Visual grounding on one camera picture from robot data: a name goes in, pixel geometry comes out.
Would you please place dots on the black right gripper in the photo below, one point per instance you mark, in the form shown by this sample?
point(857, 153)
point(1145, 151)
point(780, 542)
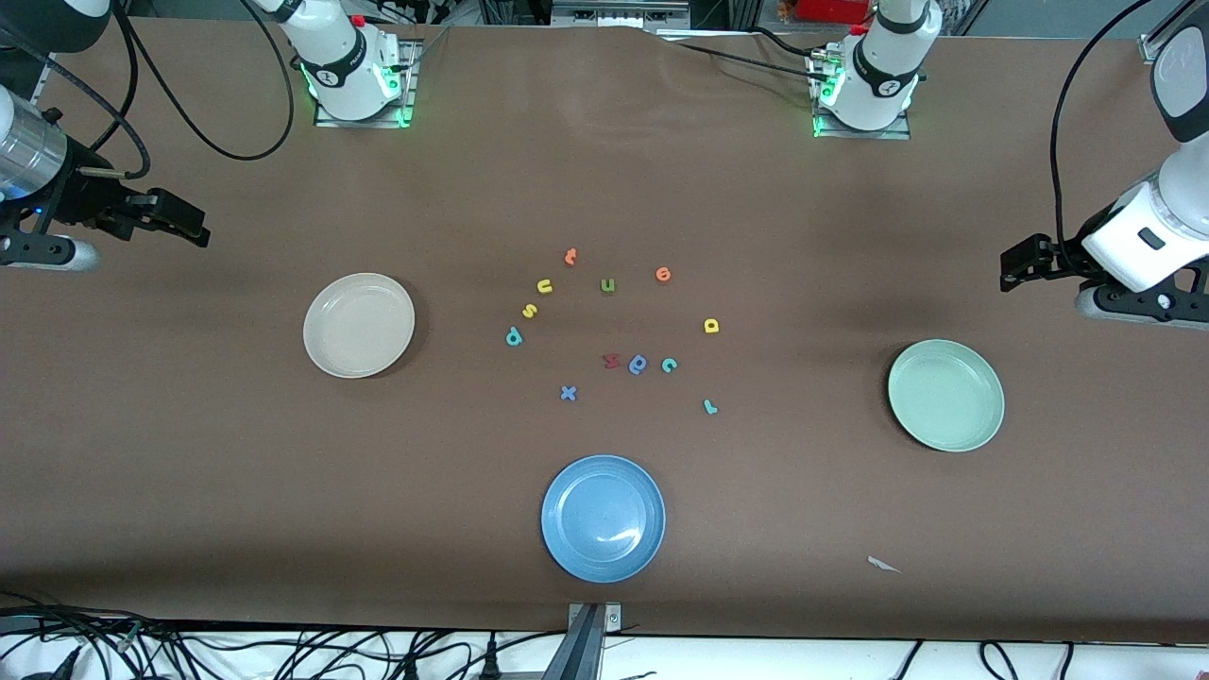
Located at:
point(83, 199)

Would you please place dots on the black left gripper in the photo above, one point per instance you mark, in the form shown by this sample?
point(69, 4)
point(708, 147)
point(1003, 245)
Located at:
point(1059, 256)

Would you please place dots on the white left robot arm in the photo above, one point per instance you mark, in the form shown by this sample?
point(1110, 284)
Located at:
point(883, 66)

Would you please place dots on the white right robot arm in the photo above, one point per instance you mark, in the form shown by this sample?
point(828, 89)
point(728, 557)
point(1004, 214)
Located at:
point(345, 66)

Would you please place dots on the green plate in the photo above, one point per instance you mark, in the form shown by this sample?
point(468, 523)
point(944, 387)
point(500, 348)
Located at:
point(946, 395)

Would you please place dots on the beige plate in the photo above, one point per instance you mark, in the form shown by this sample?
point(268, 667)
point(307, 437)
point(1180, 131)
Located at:
point(359, 326)

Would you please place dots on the red box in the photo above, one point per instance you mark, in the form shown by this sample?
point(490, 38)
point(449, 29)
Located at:
point(831, 9)

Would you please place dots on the white paper scrap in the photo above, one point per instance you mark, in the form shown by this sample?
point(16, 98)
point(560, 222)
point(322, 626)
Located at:
point(883, 565)

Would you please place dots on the blue letter e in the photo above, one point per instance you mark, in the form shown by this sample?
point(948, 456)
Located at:
point(638, 365)

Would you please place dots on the blue plate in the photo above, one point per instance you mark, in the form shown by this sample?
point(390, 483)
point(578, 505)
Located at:
point(603, 518)

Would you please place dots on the black power plug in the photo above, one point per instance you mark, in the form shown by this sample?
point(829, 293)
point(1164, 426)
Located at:
point(490, 663)

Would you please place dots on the grey aluminium beam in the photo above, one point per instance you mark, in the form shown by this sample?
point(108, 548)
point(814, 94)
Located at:
point(578, 652)

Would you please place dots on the aluminium table rail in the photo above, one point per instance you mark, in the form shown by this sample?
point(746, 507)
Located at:
point(42, 80)
point(1152, 49)

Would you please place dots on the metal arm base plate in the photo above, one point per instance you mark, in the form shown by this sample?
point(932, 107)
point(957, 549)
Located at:
point(408, 94)
point(902, 130)

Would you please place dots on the metal table clamp bracket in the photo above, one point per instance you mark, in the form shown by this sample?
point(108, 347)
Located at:
point(614, 619)

